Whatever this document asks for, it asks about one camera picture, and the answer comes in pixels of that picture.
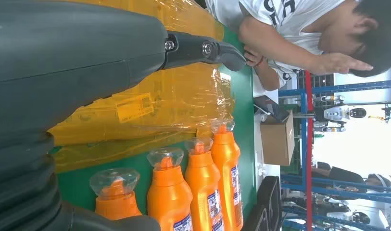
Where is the white table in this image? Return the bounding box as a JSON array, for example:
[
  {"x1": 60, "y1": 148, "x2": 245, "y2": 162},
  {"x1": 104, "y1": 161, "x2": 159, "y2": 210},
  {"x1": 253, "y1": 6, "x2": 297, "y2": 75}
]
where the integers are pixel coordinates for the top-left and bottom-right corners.
[{"x1": 252, "y1": 71, "x2": 280, "y2": 192}]

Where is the yellow plastic-wrapped cardboard sheet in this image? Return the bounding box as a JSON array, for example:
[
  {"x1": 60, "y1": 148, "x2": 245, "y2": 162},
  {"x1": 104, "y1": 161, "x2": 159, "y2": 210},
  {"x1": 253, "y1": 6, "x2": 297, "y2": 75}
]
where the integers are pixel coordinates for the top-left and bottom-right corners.
[{"x1": 48, "y1": 0, "x2": 237, "y2": 174}]

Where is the orange detergent bottle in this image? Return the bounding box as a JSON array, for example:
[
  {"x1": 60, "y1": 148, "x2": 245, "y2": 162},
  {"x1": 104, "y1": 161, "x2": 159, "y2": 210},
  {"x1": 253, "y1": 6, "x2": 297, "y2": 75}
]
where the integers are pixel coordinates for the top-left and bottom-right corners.
[
  {"x1": 184, "y1": 137, "x2": 225, "y2": 231},
  {"x1": 146, "y1": 147, "x2": 194, "y2": 231},
  {"x1": 89, "y1": 168, "x2": 143, "y2": 221},
  {"x1": 210, "y1": 118, "x2": 244, "y2": 231}
]

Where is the cardboard box with yellow sticker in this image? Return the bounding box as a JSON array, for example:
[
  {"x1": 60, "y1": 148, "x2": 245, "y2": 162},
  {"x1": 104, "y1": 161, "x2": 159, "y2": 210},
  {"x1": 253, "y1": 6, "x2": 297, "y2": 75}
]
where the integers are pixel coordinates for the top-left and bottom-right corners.
[{"x1": 260, "y1": 110, "x2": 295, "y2": 167}]

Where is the person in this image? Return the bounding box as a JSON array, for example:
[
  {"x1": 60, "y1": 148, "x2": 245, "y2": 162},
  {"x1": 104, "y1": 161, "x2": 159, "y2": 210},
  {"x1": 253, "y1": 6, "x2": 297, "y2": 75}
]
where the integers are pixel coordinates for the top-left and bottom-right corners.
[
  {"x1": 366, "y1": 173, "x2": 391, "y2": 189},
  {"x1": 311, "y1": 162, "x2": 368, "y2": 195},
  {"x1": 204, "y1": 0, "x2": 391, "y2": 106}
]

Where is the red metal post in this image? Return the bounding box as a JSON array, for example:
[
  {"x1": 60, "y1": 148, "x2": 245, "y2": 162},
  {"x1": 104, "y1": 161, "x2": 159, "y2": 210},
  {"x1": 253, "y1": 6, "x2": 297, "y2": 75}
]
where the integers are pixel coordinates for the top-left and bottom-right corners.
[{"x1": 304, "y1": 70, "x2": 314, "y2": 231}]

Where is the black tablet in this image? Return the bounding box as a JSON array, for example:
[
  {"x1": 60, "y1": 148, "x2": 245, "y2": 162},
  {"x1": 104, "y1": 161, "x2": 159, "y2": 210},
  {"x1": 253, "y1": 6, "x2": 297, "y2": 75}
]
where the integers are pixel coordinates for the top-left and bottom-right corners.
[{"x1": 253, "y1": 95, "x2": 291, "y2": 124}]

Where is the white humanoid robot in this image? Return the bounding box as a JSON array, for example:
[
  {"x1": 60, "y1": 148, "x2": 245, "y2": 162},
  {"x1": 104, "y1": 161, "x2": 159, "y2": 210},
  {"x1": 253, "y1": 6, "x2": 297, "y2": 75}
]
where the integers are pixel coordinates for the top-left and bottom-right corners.
[
  {"x1": 322, "y1": 197, "x2": 371, "y2": 225},
  {"x1": 313, "y1": 95, "x2": 368, "y2": 133}
]

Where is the blue metal shelf rack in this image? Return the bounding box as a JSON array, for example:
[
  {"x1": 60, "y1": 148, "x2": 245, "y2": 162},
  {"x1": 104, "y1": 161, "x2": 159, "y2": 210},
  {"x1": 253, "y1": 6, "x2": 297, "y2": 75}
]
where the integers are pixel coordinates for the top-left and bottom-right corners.
[{"x1": 278, "y1": 79, "x2": 391, "y2": 231}]

